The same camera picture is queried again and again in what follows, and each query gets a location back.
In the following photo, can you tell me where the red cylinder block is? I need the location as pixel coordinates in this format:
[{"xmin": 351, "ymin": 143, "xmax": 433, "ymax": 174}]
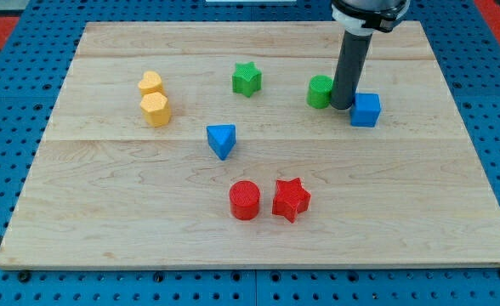
[{"xmin": 229, "ymin": 180, "xmax": 261, "ymax": 220}]

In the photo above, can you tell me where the blue triangle block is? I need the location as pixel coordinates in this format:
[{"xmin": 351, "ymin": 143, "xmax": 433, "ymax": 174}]
[{"xmin": 206, "ymin": 124, "xmax": 236, "ymax": 161}]

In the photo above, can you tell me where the red star block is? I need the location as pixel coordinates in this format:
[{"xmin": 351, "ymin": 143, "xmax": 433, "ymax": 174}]
[{"xmin": 271, "ymin": 178, "xmax": 311, "ymax": 224}]

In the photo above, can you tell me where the blue cube block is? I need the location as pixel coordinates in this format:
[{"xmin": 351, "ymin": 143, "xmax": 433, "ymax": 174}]
[{"xmin": 349, "ymin": 93, "xmax": 382, "ymax": 128}]

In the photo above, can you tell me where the green cylinder block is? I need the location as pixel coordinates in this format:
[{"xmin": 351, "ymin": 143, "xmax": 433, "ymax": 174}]
[{"xmin": 306, "ymin": 75, "xmax": 333, "ymax": 109}]

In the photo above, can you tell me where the wooden board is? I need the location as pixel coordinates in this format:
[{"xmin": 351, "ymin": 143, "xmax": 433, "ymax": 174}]
[{"xmin": 0, "ymin": 21, "xmax": 500, "ymax": 270}]

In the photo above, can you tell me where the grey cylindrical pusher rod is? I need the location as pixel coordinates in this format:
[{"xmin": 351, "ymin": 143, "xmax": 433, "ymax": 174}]
[{"xmin": 330, "ymin": 31, "xmax": 372, "ymax": 110}]

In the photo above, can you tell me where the yellow heart block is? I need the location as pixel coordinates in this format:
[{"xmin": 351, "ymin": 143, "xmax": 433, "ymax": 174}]
[{"xmin": 138, "ymin": 71, "xmax": 165, "ymax": 96}]

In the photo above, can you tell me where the yellow hexagon block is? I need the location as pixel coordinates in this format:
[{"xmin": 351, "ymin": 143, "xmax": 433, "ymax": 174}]
[{"xmin": 139, "ymin": 92, "xmax": 171, "ymax": 128}]

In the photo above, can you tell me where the green star block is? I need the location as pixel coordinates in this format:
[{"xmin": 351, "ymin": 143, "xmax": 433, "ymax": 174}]
[{"xmin": 231, "ymin": 62, "xmax": 262, "ymax": 98}]

